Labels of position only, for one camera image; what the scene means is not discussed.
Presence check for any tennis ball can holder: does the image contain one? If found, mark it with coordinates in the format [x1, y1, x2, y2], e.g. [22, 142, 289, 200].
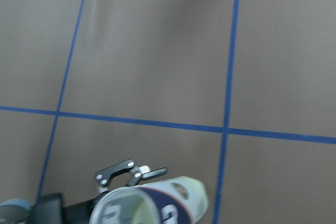
[89, 176, 209, 223]

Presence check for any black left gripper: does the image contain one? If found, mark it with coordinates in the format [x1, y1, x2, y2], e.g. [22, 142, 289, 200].
[28, 158, 168, 223]

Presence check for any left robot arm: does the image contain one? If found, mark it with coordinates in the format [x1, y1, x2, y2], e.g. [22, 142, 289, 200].
[1, 159, 168, 223]

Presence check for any brown paper table cover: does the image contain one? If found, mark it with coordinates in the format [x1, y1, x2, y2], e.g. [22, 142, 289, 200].
[1, 0, 335, 223]

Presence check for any yellow tennis ball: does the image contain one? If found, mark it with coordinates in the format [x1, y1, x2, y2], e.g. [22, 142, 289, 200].
[131, 198, 157, 223]

